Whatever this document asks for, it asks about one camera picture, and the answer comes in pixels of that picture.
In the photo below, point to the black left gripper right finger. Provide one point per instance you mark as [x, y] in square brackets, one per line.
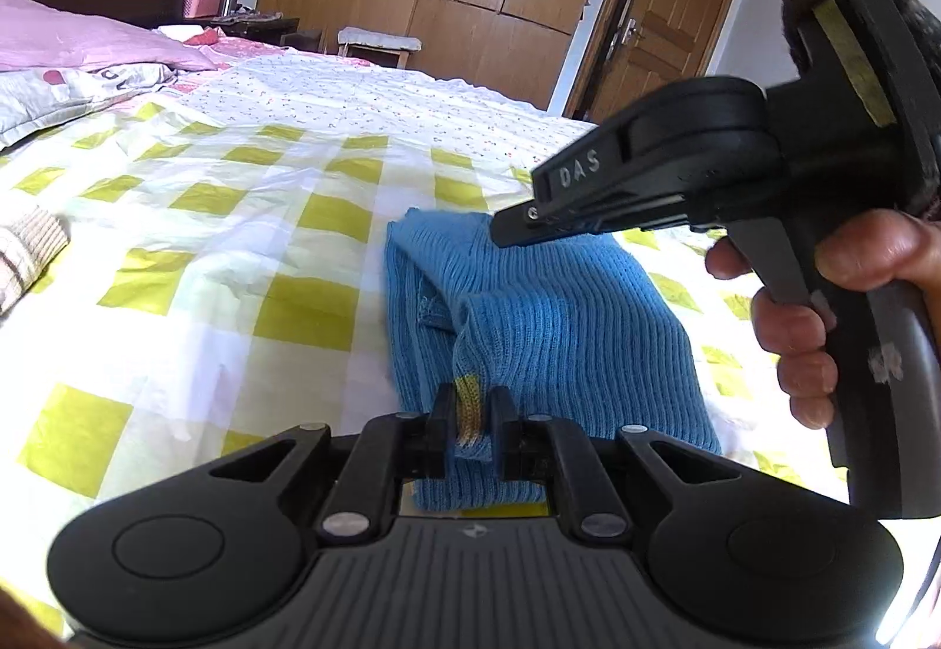
[560, 457]

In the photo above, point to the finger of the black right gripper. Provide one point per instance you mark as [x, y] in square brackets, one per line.
[530, 222]

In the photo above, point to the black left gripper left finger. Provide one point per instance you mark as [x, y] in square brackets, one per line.
[389, 452]

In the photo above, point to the blue knit sweater yellow stripes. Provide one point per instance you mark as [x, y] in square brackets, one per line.
[571, 328]

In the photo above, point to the brown wooden door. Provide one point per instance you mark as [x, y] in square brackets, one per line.
[662, 16]

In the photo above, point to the green checked bed sheet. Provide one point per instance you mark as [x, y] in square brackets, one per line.
[223, 278]

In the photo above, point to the small stool white cushion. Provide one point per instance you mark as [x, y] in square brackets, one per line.
[377, 47]

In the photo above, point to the dark bedside table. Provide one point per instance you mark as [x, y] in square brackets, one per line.
[274, 29]

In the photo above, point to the beige striped knit garment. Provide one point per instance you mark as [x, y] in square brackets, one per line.
[31, 239]

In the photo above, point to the white patterned pillow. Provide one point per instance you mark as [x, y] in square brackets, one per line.
[47, 97]

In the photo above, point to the pink pillow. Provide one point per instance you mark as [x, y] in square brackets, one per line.
[34, 35]

